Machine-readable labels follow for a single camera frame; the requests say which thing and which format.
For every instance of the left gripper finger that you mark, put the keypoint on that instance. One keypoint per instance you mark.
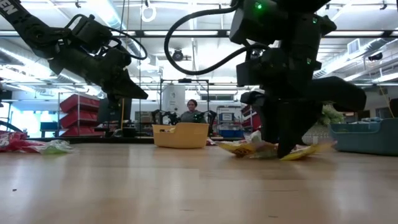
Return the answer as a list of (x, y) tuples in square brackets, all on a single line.
[(130, 82), (119, 93)]

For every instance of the black background rig frame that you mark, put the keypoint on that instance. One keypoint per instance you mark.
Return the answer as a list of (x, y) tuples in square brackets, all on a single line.
[(185, 81)]

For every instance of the black overhead light bar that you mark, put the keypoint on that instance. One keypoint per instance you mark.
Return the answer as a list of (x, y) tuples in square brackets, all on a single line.
[(221, 33)]

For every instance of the dark blue plastic bin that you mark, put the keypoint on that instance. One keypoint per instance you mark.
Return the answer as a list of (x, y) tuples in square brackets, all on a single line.
[(363, 140)]

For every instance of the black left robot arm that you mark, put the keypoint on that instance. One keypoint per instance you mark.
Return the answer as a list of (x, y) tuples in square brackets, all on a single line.
[(31, 29)]

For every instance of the black background robot arm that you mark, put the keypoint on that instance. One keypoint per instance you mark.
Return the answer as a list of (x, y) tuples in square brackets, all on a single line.
[(211, 118), (164, 118)]

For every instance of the blue storage bin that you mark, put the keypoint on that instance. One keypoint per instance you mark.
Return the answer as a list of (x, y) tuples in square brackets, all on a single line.
[(231, 134)]

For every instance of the red storage bin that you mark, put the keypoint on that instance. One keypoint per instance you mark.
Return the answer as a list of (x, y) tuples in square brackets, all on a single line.
[(248, 109), (81, 132), (252, 122), (77, 119), (79, 102)]

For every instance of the person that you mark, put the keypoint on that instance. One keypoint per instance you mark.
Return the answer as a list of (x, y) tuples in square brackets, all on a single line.
[(190, 117)]

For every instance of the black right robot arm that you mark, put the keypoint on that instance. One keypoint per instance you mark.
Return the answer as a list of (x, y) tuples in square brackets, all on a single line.
[(280, 21)]

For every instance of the black computer monitor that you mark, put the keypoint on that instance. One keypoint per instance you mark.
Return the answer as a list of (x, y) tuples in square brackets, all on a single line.
[(115, 113)]

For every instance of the green artificial potted plant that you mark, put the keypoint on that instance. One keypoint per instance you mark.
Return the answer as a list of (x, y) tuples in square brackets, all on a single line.
[(331, 116)]

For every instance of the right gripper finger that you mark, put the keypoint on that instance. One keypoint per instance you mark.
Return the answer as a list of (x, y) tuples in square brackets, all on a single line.
[(276, 121), (304, 118)]

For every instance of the red candy pack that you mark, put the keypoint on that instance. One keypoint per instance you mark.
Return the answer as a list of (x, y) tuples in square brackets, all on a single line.
[(12, 140), (211, 142), (31, 146)]

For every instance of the black dome camera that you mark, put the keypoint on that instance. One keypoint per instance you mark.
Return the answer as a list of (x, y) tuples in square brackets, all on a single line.
[(178, 55)]

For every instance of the yellow plastic bin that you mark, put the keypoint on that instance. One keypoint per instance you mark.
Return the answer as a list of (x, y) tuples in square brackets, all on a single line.
[(183, 138)]

